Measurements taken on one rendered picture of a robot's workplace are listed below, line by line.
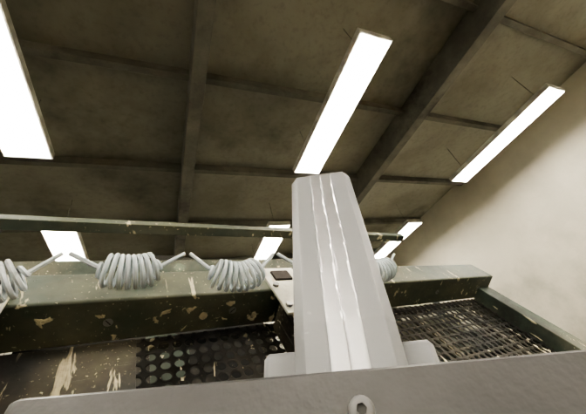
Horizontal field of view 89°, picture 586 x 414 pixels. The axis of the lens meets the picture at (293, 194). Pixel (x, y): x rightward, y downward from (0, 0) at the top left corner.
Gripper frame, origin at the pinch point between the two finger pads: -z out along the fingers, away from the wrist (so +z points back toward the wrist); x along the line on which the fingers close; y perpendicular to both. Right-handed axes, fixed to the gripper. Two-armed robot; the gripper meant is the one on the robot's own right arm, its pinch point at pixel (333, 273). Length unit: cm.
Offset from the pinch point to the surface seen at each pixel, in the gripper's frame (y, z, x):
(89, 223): 26, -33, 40
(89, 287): 40, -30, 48
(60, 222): 24, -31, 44
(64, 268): 66, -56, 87
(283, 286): 60, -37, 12
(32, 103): 56, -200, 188
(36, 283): 36, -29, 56
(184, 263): 85, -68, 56
